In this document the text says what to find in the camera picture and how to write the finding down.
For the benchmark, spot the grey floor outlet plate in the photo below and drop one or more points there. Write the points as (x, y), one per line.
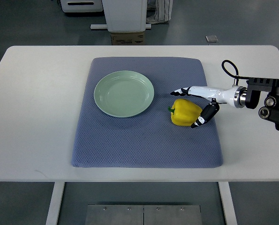
(211, 39)

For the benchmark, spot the metal base plate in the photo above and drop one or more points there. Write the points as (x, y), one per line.
(143, 215)

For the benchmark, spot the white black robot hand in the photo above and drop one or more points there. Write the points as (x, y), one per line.
(215, 96)

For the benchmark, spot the white table leg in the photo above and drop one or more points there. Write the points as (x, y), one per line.
(55, 203)
(227, 203)

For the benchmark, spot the white pedestal column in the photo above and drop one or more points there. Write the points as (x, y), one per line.
(124, 16)

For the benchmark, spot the left white table leg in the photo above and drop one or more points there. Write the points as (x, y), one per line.
(55, 203)

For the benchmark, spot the striped fabric bag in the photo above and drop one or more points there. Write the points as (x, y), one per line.
(162, 11)

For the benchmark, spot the cardboard box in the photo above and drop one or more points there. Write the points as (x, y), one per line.
(128, 38)

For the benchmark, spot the yellow bell pepper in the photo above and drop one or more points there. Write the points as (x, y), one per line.
(184, 112)

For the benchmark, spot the right white table leg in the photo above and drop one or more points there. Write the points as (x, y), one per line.
(227, 203)

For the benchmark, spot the blue-grey quilted mat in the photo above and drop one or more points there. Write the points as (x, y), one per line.
(150, 139)

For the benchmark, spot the light green plate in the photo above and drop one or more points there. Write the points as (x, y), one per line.
(124, 94)

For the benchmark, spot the white appliance with slot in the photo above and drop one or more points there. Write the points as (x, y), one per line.
(81, 6)

